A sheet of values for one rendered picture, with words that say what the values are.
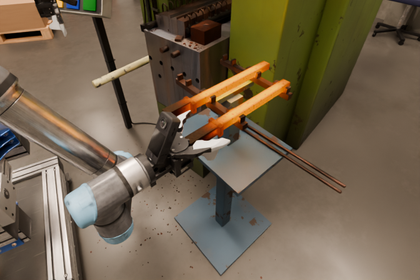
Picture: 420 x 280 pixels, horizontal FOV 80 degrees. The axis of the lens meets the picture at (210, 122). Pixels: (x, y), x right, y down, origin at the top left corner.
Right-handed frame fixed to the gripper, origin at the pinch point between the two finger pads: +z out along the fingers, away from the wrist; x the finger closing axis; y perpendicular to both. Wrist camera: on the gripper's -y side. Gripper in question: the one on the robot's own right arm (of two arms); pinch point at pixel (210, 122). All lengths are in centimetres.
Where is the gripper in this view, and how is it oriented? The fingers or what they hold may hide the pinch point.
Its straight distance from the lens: 63.9
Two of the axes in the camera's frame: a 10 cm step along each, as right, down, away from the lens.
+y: 0.0, 7.4, 6.7
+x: 6.7, 5.0, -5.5
